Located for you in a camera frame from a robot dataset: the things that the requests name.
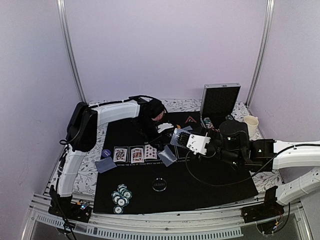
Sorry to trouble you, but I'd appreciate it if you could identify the blue white poker chip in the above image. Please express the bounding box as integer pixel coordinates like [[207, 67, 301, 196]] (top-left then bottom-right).
[[113, 205, 124, 215]]

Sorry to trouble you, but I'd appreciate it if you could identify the right poker chip row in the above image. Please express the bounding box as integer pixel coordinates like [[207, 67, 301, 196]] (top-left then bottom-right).
[[225, 114, 234, 120]]

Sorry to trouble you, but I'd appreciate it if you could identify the poker chip row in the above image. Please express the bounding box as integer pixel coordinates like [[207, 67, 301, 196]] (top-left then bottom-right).
[[203, 117, 216, 130], [225, 114, 234, 120]]

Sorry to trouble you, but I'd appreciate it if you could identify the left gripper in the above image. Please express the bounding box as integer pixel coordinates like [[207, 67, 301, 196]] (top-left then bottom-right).
[[136, 117, 166, 152]]

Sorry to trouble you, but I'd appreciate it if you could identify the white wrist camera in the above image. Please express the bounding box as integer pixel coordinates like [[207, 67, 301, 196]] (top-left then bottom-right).
[[157, 122, 174, 134], [186, 134, 211, 155]]

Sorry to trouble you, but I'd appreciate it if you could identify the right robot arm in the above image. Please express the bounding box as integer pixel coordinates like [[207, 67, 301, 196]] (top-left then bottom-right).
[[188, 120, 320, 218]]

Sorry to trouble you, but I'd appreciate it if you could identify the purple small blind button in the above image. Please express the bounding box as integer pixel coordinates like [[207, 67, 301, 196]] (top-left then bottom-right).
[[101, 149, 112, 158]]

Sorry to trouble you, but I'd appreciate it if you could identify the dealt blue card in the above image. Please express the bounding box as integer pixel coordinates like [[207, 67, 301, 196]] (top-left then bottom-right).
[[94, 158, 117, 174], [157, 145, 177, 167]]

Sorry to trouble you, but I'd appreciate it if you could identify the aluminium poker chip case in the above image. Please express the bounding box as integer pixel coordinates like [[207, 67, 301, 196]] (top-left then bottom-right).
[[199, 82, 241, 129]]

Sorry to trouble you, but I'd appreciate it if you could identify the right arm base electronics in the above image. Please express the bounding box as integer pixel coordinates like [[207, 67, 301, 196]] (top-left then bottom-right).
[[241, 200, 285, 236]]

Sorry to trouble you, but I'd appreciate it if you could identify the blue green chip stack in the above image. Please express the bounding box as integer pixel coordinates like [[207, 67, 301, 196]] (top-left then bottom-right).
[[111, 184, 133, 207]]

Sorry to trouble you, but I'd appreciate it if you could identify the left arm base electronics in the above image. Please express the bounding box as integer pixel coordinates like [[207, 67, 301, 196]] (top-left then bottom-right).
[[48, 191, 93, 223]]

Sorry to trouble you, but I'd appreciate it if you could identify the king face up card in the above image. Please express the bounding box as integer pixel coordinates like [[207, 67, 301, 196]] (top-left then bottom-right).
[[130, 147, 145, 164]]

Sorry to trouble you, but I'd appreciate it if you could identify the front aluminium rail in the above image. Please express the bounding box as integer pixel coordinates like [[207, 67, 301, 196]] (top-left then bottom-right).
[[24, 194, 311, 240]]

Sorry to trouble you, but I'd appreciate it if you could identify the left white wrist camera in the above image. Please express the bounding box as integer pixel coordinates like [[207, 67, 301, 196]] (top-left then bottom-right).
[[157, 122, 174, 134]]

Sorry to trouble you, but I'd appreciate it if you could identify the queen face up card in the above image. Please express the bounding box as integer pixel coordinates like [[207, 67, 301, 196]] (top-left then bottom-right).
[[113, 147, 128, 163]]

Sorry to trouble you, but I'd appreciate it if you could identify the cream ceramic mug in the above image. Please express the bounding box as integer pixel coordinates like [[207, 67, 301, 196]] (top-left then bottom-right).
[[243, 115, 259, 138]]

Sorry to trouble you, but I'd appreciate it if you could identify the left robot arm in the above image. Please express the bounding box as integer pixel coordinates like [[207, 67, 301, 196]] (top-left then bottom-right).
[[49, 95, 167, 217]]

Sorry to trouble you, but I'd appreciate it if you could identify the clear dealer button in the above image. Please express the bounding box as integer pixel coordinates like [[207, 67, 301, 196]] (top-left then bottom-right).
[[151, 177, 167, 192]]

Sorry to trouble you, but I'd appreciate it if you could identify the left poker chip row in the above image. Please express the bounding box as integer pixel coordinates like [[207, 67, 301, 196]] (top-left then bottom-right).
[[203, 117, 216, 130]]

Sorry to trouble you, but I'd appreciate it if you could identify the black poker mat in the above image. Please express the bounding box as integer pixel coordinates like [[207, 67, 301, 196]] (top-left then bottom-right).
[[92, 111, 259, 215]]

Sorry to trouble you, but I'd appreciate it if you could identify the aluminium frame post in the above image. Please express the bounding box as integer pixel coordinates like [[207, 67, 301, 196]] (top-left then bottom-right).
[[56, 0, 87, 102], [245, 0, 275, 109]]

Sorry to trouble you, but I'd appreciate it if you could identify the patterned small bowl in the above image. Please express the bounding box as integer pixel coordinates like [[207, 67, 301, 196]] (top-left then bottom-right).
[[152, 110, 166, 122]]

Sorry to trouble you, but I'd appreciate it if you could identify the right aluminium frame post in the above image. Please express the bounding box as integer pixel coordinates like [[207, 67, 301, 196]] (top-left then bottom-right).
[[245, 0, 275, 109]]

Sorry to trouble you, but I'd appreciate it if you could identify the blue playing card deck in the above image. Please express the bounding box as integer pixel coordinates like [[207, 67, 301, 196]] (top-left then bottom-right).
[[170, 128, 192, 149]]

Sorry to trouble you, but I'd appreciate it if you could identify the red black triangle card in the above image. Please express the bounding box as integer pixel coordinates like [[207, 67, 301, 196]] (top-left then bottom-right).
[[185, 115, 197, 124]]

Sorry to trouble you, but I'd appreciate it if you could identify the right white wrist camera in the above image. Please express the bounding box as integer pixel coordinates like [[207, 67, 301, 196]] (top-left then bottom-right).
[[186, 134, 211, 155]]

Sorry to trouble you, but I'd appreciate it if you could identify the left aluminium frame post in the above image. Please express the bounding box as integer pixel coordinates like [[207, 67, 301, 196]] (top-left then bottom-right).
[[56, 0, 87, 102]]

